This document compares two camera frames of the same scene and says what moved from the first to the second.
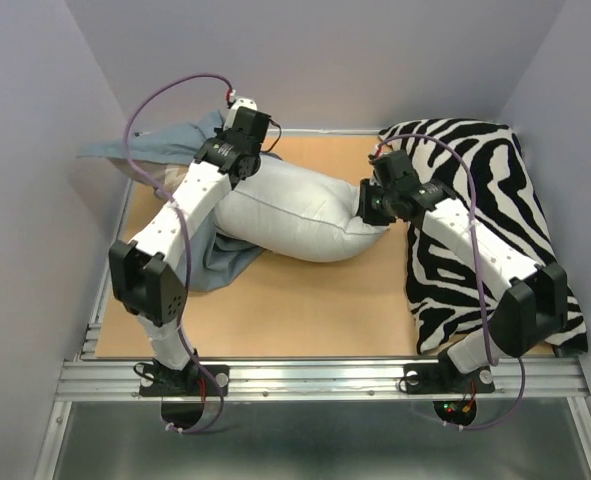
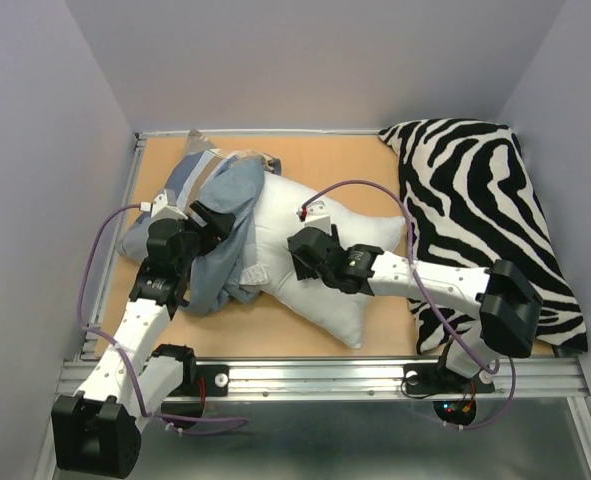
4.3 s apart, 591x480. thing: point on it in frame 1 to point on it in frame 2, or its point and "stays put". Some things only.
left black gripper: x=222 y=133 to x=218 y=228
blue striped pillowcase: x=152 y=159 to x=232 y=183
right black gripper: x=369 y=215 to x=302 y=269
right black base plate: x=446 y=379 stays put
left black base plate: x=191 y=381 stays put
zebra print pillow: x=484 y=167 stays put
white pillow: x=283 y=210 to x=339 y=314
